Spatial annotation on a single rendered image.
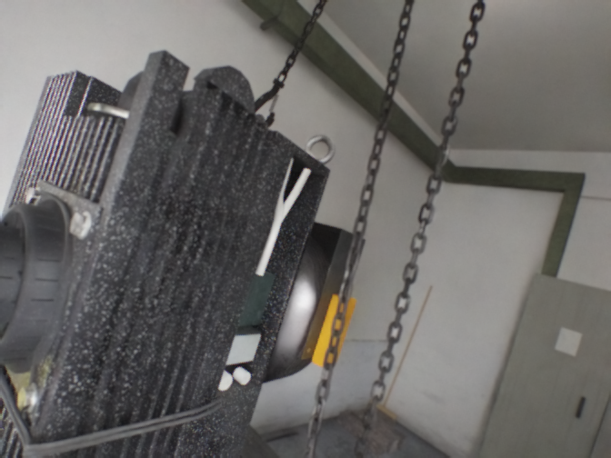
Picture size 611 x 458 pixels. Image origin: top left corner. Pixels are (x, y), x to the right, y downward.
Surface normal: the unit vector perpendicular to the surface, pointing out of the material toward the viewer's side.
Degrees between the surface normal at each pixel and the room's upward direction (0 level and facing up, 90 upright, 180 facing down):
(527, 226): 90
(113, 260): 90
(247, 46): 90
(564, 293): 90
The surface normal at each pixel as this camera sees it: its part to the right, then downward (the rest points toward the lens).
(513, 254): -0.70, -0.23
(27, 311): 0.75, 0.28
